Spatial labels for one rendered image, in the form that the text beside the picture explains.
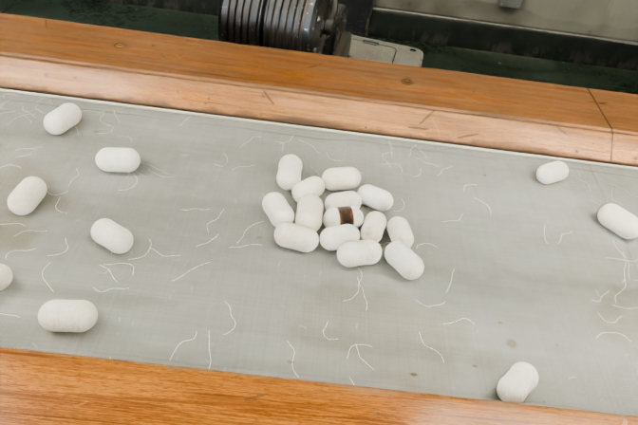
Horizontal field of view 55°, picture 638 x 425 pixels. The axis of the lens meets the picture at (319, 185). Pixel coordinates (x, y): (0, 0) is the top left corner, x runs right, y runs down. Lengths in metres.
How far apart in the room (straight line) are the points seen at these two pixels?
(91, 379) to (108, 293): 0.09
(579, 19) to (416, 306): 2.38
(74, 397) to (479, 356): 0.25
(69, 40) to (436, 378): 0.49
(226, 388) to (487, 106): 0.41
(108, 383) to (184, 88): 0.34
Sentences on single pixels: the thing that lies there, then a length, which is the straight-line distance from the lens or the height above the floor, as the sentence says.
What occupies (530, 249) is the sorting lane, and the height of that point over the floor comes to 0.74.
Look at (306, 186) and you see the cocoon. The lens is 0.51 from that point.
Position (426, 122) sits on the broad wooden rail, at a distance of 0.63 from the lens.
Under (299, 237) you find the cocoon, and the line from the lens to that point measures 0.46.
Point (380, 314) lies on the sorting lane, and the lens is 0.44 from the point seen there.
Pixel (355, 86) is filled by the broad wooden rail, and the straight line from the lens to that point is 0.64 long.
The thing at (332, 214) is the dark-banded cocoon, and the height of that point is 0.76.
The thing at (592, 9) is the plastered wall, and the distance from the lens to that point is 2.77.
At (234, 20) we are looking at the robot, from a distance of 0.81.
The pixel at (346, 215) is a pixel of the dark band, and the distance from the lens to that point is 0.48.
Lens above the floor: 1.07
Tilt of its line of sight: 38 degrees down
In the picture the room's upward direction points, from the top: 8 degrees clockwise
